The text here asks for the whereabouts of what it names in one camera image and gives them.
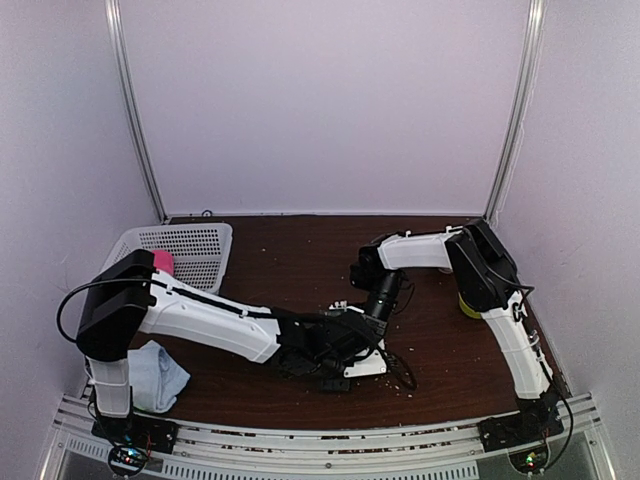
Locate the white terry towel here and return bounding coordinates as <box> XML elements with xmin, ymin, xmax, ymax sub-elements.
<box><xmin>343</xmin><ymin>349</ymin><xmax>388</xmax><ymax>379</ymax></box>

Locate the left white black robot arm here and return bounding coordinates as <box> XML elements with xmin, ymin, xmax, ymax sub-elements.
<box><xmin>75</xmin><ymin>249</ymin><xmax>389</xmax><ymax>444</ymax></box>

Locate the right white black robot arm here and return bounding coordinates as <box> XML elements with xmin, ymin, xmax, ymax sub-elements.
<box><xmin>333</xmin><ymin>219</ymin><xmax>560</xmax><ymax>442</ymax></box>

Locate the lime green plastic bowl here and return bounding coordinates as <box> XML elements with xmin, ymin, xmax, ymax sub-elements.
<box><xmin>458</xmin><ymin>295</ymin><xmax>482</xmax><ymax>320</ymax></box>

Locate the white perforated plastic basket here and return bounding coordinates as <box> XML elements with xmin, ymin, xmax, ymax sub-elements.
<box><xmin>101</xmin><ymin>223</ymin><xmax>233</xmax><ymax>294</ymax></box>

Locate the light blue crumpled towel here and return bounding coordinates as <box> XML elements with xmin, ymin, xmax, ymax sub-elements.
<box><xmin>128</xmin><ymin>340</ymin><xmax>191</xmax><ymax>414</ymax></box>

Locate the right round circuit board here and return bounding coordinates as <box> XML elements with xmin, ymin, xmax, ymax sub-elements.
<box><xmin>509</xmin><ymin>445</ymin><xmax>550</xmax><ymax>475</ymax></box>

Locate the round circuit board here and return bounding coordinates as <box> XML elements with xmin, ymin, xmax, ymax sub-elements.
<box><xmin>107</xmin><ymin>445</ymin><xmax>149</xmax><ymax>477</ymax></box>
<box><xmin>509</xmin><ymin>445</ymin><xmax>550</xmax><ymax>475</ymax></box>

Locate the left round circuit board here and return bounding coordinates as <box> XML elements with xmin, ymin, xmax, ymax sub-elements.
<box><xmin>107</xmin><ymin>445</ymin><xmax>149</xmax><ymax>477</ymax></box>

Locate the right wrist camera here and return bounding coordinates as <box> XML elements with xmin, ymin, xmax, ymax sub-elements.
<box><xmin>349</xmin><ymin>245</ymin><xmax>385</xmax><ymax>291</ymax></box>

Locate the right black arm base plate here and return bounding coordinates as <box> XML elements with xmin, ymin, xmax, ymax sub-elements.
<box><xmin>477</xmin><ymin>408</ymin><xmax>564</xmax><ymax>452</ymax></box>

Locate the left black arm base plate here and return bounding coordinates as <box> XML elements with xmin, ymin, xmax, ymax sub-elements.
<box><xmin>91</xmin><ymin>415</ymin><xmax>178</xmax><ymax>454</ymax></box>

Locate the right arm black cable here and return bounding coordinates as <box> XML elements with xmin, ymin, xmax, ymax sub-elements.
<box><xmin>509</xmin><ymin>279</ymin><xmax>576</xmax><ymax>451</ymax></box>

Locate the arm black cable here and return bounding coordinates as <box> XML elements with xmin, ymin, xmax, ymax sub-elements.
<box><xmin>55</xmin><ymin>277</ymin><xmax>151</xmax><ymax>346</ymax></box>
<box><xmin>509</xmin><ymin>279</ymin><xmax>576</xmax><ymax>451</ymax></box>

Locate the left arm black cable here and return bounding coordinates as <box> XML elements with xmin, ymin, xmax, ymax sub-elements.
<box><xmin>55</xmin><ymin>277</ymin><xmax>151</xmax><ymax>346</ymax></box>

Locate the right aluminium frame post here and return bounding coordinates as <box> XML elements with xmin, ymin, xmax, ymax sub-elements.
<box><xmin>484</xmin><ymin>0</ymin><xmax>547</xmax><ymax>225</ymax></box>

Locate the aluminium frame post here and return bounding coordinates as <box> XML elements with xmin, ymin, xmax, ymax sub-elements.
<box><xmin>484</xmin><ymin>0</ymin><xmax>547</xmax><ymax>225</ymax></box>
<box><xmin>104</xmin><ymin>0</ymin><xmax>168</xmax><ymax>223</ymax></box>

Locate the left aluminium frame post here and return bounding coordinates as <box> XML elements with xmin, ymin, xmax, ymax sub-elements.
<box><xmin>104</xmin><ymin>0</ymin><xmax>168</xmax><ymax>223</ymax></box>

